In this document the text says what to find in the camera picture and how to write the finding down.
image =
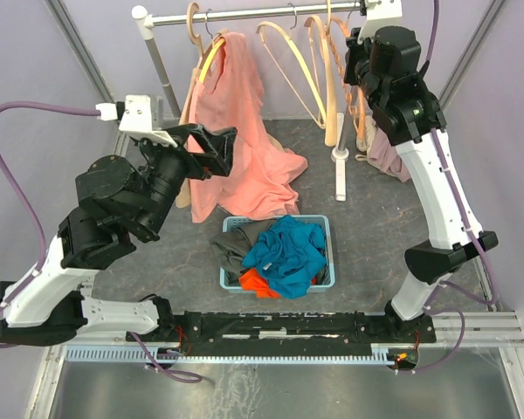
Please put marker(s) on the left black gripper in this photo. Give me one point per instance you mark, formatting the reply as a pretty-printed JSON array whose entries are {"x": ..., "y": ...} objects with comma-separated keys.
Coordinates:
[{"x": 218, "y": 157}]

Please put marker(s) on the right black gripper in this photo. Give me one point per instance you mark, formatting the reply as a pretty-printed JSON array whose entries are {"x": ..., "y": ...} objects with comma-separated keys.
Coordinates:
[{"x": 355, "y": 49}]

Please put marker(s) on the orange hanger of blue shirt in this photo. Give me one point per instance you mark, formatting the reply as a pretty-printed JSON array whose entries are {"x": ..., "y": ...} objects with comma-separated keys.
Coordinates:
[{"x": 355, "y": 101}]

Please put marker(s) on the pink t shirt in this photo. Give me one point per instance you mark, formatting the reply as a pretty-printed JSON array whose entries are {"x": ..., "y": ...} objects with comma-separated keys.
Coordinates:
[{"x": 231, "y": 95}]

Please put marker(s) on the dark grey t shirt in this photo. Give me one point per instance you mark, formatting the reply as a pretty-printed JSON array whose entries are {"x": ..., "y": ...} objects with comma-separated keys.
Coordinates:
[{"x": 230, "y": 248}]

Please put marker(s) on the yellow hanger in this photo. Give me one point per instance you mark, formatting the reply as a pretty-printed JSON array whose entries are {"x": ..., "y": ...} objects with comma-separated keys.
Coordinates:
[{"x": 217, "y": 41}]

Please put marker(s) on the blue t shirt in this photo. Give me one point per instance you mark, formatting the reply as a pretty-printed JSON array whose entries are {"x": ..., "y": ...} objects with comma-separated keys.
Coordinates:
[{"x": 288, "y": 244}]

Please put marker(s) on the orange t shirt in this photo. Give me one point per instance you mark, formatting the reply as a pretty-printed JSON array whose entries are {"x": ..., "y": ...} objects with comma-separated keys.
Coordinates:
[{"x": 276, "y": 284}]

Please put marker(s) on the beige plastic hanger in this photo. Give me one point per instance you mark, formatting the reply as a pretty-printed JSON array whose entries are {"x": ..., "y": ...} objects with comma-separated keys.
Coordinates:
[{"x": 317, "y": 37}]

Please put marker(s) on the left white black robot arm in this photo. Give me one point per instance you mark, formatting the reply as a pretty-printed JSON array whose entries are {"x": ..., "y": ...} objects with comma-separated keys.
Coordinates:
[{"x": 117, "y": 203}]

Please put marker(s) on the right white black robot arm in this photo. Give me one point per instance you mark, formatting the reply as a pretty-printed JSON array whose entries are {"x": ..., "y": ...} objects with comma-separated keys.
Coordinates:
[{"x": 385, "y": 67}]

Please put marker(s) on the cream garment on floor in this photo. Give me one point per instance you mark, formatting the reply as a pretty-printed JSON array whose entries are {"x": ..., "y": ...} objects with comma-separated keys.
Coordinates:
[{"x": 365, "y": 140}]

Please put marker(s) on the light blue plastic basket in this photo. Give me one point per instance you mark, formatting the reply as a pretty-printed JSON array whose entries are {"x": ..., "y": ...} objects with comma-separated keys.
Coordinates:
[{"x": 229, "y": 282}]

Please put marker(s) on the mauve clothes pile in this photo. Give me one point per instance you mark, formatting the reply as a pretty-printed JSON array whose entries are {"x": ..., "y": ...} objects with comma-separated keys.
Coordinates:
[{"x": 384, "y": 157}]

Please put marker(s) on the metal clothes rack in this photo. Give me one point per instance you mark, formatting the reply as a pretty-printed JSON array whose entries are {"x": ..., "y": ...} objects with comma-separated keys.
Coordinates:
[{"x": 146, "y": 23}]

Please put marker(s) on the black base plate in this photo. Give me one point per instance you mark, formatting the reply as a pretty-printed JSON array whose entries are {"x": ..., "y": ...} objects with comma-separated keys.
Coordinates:
[{"x": 351, "y": 333}]

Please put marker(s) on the light blue cable duct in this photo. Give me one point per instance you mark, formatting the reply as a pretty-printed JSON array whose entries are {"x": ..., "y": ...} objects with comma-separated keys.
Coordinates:
[{"x": 134, "y": 353}]

